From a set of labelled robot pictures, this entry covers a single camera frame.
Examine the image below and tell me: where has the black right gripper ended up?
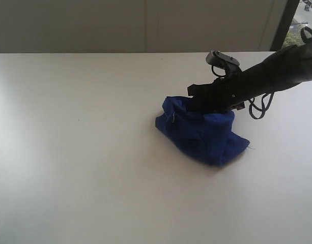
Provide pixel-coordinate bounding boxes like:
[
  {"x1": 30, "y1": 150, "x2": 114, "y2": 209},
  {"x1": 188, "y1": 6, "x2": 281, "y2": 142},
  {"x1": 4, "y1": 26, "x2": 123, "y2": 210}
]
[{"x1": 186, "y1": 69, "x2": 250, "y2": 112}]

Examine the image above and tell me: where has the blue towel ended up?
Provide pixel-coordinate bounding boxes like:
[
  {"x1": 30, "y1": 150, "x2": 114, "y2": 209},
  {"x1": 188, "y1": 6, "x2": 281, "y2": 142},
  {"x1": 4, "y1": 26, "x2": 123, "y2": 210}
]
[{"x1": 155, "y1": 96, "x2": 250, "y2": 167}]

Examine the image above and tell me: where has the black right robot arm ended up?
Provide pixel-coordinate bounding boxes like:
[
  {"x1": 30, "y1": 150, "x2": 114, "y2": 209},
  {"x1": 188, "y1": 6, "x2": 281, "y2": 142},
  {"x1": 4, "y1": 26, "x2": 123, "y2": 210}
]
[{"x1": 186, "y1": 38, "x2": 312, "y2": 114}]

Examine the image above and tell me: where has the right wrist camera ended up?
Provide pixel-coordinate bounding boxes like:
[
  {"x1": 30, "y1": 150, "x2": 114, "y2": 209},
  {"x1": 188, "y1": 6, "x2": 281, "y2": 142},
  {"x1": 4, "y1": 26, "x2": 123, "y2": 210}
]
[{"x1": 206, "y1": 51, "x2": 241, "y2": 78}]

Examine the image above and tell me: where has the dark window frame post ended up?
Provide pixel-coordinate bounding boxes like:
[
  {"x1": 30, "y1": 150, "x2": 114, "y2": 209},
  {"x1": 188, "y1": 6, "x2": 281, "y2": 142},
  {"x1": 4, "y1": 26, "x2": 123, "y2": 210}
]
[{"x1": 270, "y1": 0, "x2": 299, "y2": 51}]

